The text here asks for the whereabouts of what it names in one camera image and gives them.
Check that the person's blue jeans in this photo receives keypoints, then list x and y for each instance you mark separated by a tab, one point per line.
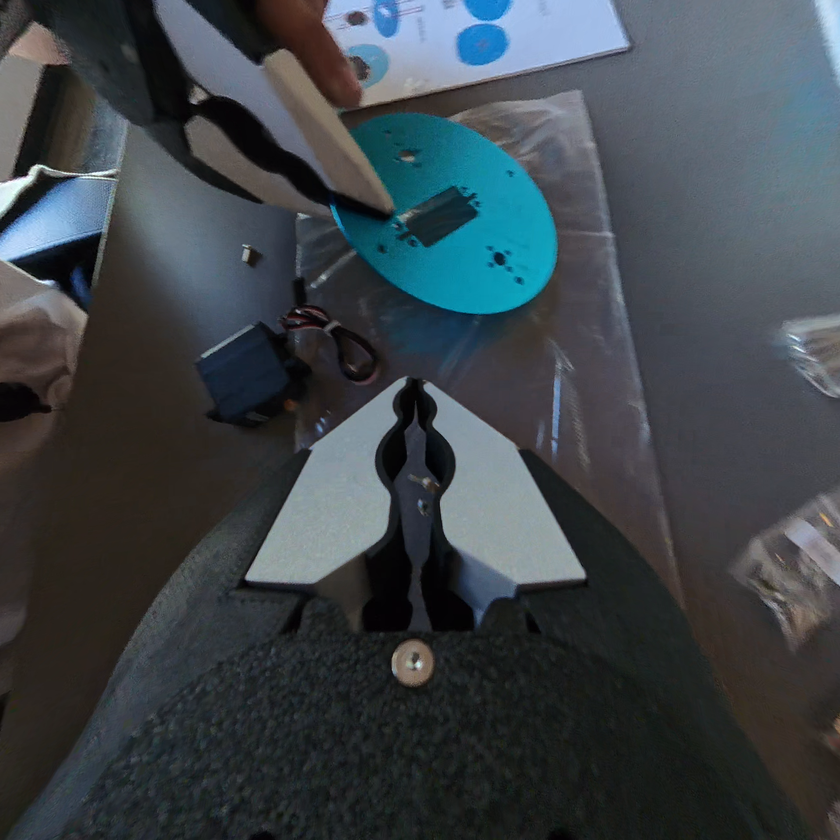
59	229

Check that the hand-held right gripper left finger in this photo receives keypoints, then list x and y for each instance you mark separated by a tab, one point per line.
321	518

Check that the person's left hand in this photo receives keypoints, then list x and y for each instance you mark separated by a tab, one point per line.
308	46

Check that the white instruction sheet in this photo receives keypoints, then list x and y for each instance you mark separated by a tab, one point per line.
558	39

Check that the blue round metal plate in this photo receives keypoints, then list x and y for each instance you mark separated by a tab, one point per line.
512	216

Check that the clear plastic bag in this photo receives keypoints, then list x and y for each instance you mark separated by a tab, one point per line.
577	394

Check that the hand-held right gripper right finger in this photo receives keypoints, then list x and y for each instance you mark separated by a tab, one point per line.
512	518

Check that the small loose screw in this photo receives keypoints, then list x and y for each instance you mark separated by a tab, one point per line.
249	254

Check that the pile of small screw bags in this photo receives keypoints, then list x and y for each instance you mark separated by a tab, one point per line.
787	564

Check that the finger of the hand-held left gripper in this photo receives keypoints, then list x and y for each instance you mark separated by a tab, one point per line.
229	157
216	52

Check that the black servo motor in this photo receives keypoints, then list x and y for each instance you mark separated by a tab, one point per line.
249	374

